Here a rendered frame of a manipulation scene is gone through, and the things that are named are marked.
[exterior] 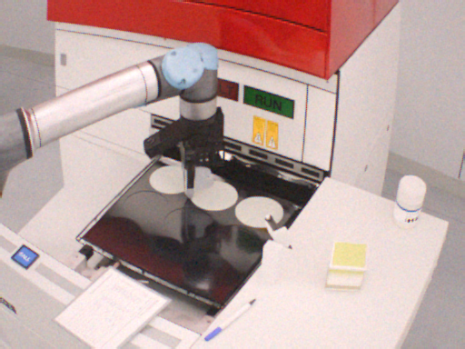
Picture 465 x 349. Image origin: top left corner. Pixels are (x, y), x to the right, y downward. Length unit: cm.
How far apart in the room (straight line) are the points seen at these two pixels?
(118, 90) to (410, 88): 206
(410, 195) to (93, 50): 88
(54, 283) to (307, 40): 69
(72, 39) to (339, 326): 105
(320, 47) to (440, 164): 193
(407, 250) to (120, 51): 85
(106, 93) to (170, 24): 38
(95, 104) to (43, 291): 39
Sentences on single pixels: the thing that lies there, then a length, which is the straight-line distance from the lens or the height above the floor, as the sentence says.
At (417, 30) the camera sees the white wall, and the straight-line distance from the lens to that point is 291.
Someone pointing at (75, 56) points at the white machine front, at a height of 109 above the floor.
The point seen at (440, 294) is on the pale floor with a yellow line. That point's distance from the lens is 269.
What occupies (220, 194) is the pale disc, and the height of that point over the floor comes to 90.
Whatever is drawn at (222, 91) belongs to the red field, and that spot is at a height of 109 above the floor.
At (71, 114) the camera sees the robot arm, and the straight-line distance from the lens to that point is 113.
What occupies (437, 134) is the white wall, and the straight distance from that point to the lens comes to 311.
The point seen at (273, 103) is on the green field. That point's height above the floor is 110.
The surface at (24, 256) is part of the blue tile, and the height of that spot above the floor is 96.
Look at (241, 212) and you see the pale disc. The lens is 153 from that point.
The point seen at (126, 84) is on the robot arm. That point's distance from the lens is 116.
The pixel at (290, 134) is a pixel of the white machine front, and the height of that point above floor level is 104.
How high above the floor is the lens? 187
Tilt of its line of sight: 37 degrees down
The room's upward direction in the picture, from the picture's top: 2 degrees clockwise
